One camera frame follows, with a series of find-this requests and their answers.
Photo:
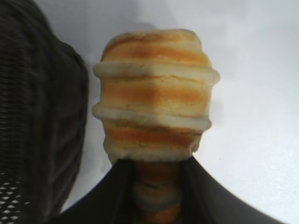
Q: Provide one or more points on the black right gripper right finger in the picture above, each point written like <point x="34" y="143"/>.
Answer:
<point x="210" y="200"/>

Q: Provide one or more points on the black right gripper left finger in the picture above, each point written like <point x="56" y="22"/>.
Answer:
<point x="105" y="200"/>

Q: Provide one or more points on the dark brown woven basket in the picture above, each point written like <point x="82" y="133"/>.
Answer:
<point x="37" y="105"/>

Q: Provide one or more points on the long striped bread loaf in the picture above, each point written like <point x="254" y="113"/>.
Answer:
<point x="156" y="93"/>

